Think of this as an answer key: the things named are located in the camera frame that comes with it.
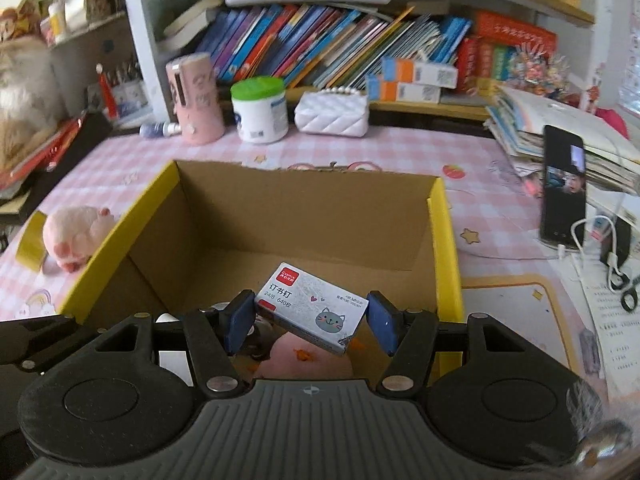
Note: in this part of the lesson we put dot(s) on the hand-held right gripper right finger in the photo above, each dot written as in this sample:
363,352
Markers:
382,327

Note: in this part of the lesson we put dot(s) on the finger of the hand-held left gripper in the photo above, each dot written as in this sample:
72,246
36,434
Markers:
40,342

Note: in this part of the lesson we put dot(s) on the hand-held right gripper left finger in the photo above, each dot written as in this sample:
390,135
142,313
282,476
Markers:
237,320

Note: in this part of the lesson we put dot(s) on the small white cat print box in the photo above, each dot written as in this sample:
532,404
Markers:
310,305

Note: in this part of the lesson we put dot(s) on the cardboard box with yellow edges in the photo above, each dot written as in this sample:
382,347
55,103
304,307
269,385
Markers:
300,220

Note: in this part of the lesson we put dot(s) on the yellow paper card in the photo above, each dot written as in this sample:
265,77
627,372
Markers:
30,240

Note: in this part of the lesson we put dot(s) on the pink pig plush toy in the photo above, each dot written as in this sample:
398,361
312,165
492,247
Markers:
75,235

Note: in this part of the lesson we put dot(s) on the pink checkered tablecloth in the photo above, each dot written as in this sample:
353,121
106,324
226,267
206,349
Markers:
350,150

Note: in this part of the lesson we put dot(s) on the small tube on table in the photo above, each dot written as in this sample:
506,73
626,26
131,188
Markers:
160,130

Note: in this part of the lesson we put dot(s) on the white jar with green lid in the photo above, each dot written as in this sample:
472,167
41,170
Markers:
260,110

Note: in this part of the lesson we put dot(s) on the white quilted handbag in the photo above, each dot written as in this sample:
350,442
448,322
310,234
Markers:
332,115

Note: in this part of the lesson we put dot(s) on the pink cylindrical humidifier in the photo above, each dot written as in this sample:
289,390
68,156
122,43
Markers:
200,100

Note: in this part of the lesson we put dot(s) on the black smartphone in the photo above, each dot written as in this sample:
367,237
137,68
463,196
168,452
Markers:
562,190

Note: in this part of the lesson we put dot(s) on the printed paper sheets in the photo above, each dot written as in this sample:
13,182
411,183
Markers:
610,340

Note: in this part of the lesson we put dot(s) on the orange and white carton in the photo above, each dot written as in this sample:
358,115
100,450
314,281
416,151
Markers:
402,91
420,72

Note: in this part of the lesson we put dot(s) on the fluffy cream cat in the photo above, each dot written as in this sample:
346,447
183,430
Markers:
25,100

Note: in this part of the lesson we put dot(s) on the white pen holder with pens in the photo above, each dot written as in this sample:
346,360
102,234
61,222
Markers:
131,99

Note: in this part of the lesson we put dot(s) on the pile of papers and booklets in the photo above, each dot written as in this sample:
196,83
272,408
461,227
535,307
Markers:
525,125

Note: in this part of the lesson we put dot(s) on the black scissors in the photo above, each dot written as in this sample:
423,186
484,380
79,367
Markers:
630,295

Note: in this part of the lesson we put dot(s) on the black charger block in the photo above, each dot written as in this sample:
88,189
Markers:
617,242

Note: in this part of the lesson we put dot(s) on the row of colourful books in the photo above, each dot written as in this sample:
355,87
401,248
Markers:
300,35

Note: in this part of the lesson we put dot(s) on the colourful spiky ornament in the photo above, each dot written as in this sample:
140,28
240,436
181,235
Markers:
537,67

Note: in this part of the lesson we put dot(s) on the stack of thick grey books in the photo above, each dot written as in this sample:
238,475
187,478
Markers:
192,20

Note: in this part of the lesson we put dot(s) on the pink fabric item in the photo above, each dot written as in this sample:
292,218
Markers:
612,122

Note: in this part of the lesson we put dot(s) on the row of red books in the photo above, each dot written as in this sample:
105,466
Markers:
510,30

